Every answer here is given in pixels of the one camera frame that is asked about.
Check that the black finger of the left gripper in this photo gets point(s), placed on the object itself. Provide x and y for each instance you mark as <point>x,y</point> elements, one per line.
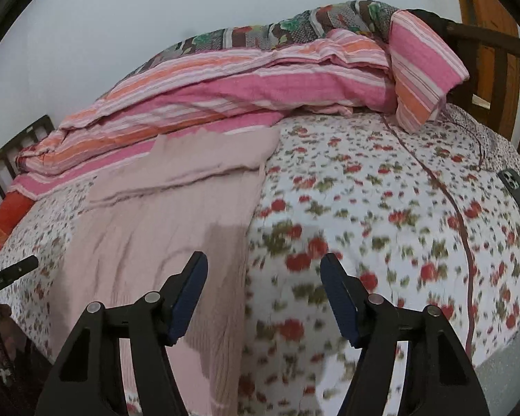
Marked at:
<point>16,271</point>

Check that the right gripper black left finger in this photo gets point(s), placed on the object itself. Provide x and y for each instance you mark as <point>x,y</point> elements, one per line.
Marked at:
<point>86,378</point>

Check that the pink knit sweater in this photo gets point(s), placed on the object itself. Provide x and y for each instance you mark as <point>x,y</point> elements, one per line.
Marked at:
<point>142,222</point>

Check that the person's left hand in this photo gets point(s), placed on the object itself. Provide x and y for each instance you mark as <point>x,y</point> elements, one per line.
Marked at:
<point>13,340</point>

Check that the red orange pillow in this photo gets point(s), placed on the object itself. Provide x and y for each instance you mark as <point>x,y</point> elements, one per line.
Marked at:
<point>13,209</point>

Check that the dark wooden headboard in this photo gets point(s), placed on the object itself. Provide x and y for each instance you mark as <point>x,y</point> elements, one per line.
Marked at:
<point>27,137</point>

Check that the floral bed sheet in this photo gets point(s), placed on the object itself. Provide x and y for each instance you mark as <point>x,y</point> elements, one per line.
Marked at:
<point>419,218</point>

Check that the pink striped quilt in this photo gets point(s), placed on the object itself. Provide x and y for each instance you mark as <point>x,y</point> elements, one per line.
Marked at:
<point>408,76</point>

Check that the patterned dark blanket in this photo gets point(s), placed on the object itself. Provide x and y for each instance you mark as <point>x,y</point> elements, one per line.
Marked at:
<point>366,17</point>

